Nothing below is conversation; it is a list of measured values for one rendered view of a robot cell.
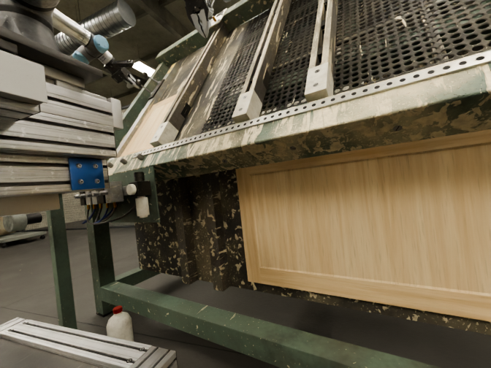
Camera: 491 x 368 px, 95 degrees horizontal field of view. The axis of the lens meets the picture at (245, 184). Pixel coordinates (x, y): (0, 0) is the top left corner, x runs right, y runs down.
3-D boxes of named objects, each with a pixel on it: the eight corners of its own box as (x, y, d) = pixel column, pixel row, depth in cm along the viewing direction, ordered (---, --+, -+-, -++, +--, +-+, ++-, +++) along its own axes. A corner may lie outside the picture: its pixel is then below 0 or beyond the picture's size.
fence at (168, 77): (114, 166, 132) (108, 161, 129) (175, 69, 178) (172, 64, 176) (119, 164, 129) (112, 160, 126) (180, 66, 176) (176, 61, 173)
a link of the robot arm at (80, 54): (78, 48, 117) (90, 38, 123) (68, 56, 123) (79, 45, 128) (93, 62, 123) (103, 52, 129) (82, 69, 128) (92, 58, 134)
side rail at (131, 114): (102, 176, 149) (86, 166, 142) (168, 75, 203) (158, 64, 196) (107, 175, 146) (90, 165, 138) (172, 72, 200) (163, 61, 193)
